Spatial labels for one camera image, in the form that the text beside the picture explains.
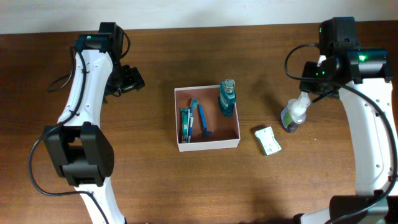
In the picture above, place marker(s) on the blue white toothbrush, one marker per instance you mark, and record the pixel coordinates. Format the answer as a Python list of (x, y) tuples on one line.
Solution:
[(193, 105)]

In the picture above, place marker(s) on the green white packet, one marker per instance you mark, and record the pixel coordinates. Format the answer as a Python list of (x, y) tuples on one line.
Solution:
[(267, 141)]

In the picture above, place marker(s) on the white cardboard box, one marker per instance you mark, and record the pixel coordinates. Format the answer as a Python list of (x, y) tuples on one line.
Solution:
[(225, 129)]

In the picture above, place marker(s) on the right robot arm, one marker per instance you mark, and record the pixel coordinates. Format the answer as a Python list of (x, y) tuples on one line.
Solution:
[(362, 79)]

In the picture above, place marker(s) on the teal mouthwash bottle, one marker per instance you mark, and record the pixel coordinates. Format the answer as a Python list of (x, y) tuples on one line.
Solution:
[(227, 97)]

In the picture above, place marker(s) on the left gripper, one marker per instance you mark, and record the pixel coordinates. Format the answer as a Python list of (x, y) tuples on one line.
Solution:
[(134, 80)]

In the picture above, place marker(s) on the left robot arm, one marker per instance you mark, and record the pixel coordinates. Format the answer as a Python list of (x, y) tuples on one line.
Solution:
[(79, 151)]

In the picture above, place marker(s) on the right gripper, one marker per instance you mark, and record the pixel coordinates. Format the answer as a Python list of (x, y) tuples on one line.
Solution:
[(311, 86)]

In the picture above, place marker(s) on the blue disposable razor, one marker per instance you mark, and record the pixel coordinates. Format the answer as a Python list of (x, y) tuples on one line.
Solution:
[(206, 132)]

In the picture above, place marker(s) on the green toothpaste tube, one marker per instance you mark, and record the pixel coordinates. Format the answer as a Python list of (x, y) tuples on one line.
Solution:
[(185, 115)]

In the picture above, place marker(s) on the clear spray bottle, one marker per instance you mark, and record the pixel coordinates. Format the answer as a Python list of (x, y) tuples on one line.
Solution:
[(294, 113)]

